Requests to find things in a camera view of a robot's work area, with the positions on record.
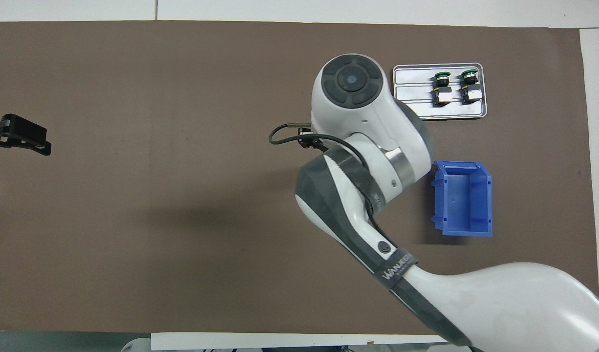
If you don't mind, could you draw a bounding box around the green push button switch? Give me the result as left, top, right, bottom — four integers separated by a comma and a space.
432, 71, 452, 106
461, 69, 482, 104

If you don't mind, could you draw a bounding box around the white round object below table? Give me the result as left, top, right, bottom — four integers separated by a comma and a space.
121, 336, 152, 352

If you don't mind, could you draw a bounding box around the brown table mat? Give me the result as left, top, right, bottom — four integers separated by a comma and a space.
0, 21, 599, 336

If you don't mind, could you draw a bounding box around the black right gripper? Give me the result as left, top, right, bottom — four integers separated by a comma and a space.
299, 128, 329, 152

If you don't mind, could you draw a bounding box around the silver metal tray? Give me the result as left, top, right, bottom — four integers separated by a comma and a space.
392, 63, 488, 121

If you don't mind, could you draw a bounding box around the blue plastic storage bin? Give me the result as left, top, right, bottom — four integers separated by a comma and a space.
431, 160, 493, 238

